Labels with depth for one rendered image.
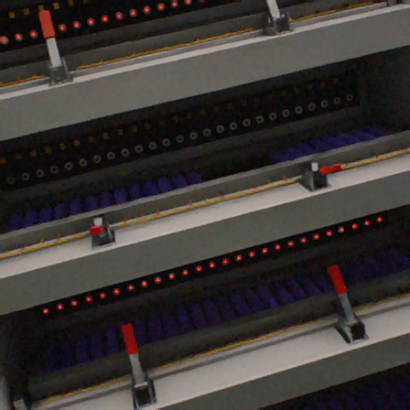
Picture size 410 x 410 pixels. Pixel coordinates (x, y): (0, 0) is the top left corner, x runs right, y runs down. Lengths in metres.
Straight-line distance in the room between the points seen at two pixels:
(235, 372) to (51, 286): 0.24
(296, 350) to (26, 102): 0.43
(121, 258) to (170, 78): 0.22
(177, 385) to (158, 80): 0.36
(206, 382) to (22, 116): 0.38
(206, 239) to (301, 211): 0.12
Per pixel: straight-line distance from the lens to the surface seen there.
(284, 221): 0.66
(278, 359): 0.69
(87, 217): 0.67
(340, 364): 0.70
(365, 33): 0.72
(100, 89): 0.64
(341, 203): 0.68
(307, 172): 0.67
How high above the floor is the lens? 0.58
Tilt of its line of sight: 2 degrees down
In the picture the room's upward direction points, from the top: 14 degrees counter-clockwise
